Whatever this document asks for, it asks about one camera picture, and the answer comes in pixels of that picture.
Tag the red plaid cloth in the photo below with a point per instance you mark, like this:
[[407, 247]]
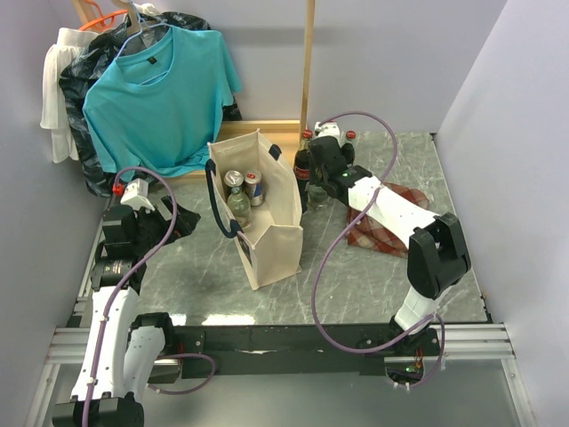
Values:
[[369, 234]]

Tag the orange plastic hanger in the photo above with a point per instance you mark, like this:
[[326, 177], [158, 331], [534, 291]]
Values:
[[93, 18]]

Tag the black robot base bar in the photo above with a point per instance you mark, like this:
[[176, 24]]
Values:
[[276, 350]]

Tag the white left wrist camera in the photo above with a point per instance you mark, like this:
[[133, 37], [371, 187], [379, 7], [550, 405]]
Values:
[[134, 194]]

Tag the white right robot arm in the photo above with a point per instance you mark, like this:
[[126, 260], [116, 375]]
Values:
[[438, 256]]

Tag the turquoise t-shirt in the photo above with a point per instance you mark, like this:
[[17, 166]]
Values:
[[159, 108]]

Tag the green cap clear bottle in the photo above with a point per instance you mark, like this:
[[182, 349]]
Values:
[[317, 196], [240, 206]]

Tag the aluminium rail profile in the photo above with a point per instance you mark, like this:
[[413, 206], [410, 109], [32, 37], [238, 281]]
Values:
[[478, 342]]

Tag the dark floral patterned shirt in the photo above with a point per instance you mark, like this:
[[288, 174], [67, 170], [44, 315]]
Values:
[[83, 72]]

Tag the red tab drink can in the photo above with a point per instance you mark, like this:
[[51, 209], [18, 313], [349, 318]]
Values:
[[254, 187]]

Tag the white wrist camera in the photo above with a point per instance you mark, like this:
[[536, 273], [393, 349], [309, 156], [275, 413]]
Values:
[[134, 194], [322, 129]]

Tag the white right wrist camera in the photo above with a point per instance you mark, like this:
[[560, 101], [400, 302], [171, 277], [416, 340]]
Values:
[[322, 129]]

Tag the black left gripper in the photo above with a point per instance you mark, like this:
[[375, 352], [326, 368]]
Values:
[[185, 222]]

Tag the light blue wire hanger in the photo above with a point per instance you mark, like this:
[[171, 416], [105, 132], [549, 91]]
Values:
[[138, 35]]

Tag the white hanging garment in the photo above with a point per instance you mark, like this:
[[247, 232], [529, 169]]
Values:
[[70, 43]]

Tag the Coca-Cola glass bottle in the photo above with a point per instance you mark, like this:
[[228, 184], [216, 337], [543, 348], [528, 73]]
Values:
[[301, 168], [347, 147]]

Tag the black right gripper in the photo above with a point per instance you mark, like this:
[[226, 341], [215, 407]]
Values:
[[314, 179]]

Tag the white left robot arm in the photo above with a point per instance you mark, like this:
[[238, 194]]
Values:
[[122, 345]]

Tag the silver top drink can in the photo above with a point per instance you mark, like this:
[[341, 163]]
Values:
[[233, 181]]

